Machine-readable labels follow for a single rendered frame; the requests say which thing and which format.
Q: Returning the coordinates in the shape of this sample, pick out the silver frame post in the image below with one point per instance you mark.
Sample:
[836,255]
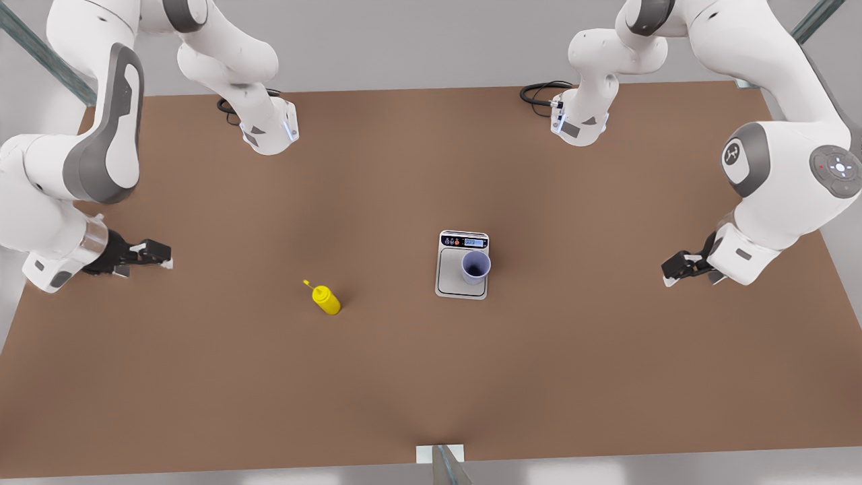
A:
[811,23]
[40,50]
[446,465]

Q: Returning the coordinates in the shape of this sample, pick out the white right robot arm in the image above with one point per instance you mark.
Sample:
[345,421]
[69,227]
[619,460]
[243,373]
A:
[101,135]

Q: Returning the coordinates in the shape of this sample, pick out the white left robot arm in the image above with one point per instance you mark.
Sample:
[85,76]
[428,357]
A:
[774,101]

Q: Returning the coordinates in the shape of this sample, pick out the yellow sauce bottle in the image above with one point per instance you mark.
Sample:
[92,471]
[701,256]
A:
[327,299]

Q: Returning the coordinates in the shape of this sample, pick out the lavender cup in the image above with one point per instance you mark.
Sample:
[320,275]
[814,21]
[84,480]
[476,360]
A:
[475,267]

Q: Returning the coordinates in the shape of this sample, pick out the grey digital kitchen scale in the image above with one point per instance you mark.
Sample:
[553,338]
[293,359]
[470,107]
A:
[451,273]

